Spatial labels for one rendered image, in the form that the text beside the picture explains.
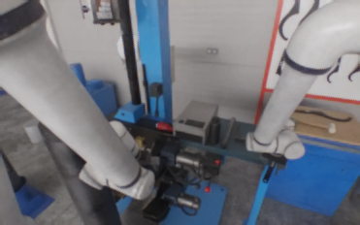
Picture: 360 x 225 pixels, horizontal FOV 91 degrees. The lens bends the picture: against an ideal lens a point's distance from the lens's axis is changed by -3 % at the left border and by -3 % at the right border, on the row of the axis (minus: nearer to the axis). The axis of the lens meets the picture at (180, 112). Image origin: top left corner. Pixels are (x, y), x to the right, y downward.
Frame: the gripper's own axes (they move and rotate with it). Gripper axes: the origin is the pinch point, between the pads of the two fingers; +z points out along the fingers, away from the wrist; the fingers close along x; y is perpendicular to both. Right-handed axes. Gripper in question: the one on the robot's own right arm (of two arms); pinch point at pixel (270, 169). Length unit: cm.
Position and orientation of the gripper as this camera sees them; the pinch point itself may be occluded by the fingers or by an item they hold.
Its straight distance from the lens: 124.8
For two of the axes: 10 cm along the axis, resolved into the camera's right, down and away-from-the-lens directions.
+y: -6.1, 3.9, -6.9
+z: 0.2, 8.7, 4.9
